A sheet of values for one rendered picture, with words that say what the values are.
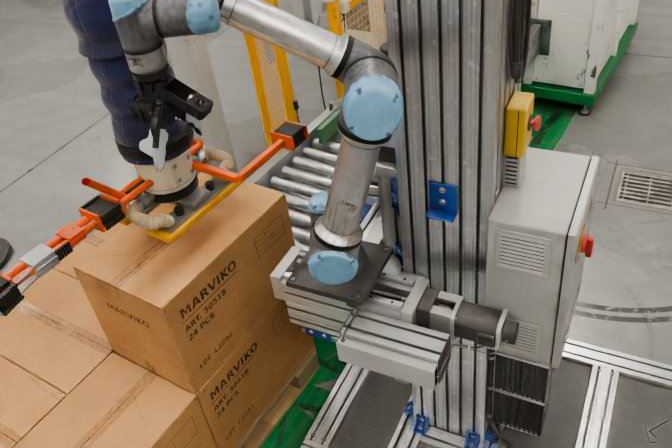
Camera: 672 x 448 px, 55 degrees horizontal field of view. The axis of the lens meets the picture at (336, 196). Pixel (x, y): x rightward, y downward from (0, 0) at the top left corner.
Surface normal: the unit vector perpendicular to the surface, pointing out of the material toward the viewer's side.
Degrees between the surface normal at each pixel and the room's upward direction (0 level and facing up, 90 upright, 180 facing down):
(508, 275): 90
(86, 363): 0
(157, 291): 0
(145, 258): 0
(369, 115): 83
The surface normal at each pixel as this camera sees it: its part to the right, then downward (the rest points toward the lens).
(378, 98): 0.02, 0.50
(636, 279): -0.11, -0.80
